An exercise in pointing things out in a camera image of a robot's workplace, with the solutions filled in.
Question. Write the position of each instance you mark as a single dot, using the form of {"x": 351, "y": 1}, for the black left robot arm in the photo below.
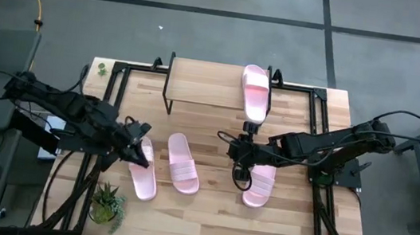
{"x": 75, "y": 107}

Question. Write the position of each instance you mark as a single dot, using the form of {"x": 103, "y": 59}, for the black frame clamp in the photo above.
{"x": 278, "y": 77}
{"x": 156, "y": 63}

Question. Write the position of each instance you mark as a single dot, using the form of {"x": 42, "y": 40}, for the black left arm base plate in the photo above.
{"x": 74, "y": 144}

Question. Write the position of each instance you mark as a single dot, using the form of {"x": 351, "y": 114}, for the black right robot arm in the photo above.
{"x": 311, "y": 144}

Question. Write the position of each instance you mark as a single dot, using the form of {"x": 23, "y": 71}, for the wooden shelf with black frame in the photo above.
{"x": 202, "y": 82}

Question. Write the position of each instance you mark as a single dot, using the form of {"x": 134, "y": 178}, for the pink rubber slide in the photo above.
{"x": 143, "y": 183}
{"x": 184, "y": 166}
{"x": 255, "y": 95}
{"x": 259, "y": 189}

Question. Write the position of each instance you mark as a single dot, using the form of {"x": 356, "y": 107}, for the black metal table frame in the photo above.
{"x": 143, "y": 68}

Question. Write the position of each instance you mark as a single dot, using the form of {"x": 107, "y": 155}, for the small green plant sprig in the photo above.
{"x": 102, "y": 70}

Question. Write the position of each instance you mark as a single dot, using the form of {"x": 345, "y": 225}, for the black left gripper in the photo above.
{"x": 131, "y": 136}

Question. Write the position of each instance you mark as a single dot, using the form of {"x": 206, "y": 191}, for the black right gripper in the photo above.
{"x": 254, "y": 151}

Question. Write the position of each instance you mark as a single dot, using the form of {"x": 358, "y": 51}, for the white box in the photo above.
{"x": 52, "y": 124}

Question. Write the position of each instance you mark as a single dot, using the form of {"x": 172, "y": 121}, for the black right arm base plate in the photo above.
{"x": 347, "y": 178}

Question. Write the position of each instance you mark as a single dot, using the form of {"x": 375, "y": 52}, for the potted green succulent plant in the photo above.
{"x": 104, "y": 211}

